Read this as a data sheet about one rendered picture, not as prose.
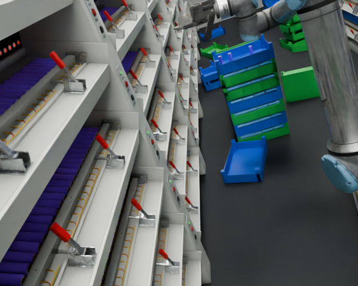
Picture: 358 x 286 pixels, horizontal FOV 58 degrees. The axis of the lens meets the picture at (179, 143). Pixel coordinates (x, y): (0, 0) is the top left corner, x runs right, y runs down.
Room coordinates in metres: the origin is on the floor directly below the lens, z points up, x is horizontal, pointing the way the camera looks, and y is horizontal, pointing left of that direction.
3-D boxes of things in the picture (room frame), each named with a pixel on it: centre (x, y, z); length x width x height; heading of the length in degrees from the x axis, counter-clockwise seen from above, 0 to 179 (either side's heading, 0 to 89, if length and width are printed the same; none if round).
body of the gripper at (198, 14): (1.50, -0.32, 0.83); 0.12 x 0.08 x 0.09; 76
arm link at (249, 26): (1.46, -0.50, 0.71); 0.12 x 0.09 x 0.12; 93
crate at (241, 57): (1.70, -0.50, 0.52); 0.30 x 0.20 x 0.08; 80
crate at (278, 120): (1.70, -0.50, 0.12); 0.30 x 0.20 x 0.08; 80
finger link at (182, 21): (1.51, -0.21, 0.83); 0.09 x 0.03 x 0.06; 76
